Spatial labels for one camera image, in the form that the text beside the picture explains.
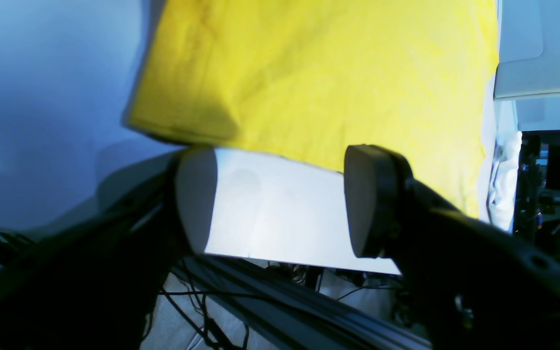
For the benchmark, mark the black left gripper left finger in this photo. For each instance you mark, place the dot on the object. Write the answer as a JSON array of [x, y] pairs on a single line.
[[94, 286]]

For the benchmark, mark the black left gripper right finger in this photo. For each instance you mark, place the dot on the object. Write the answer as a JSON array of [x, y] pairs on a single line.
[[473, 286]]

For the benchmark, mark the yellow t-shirt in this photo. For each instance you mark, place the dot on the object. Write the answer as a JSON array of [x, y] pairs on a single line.
[[304, 79]]

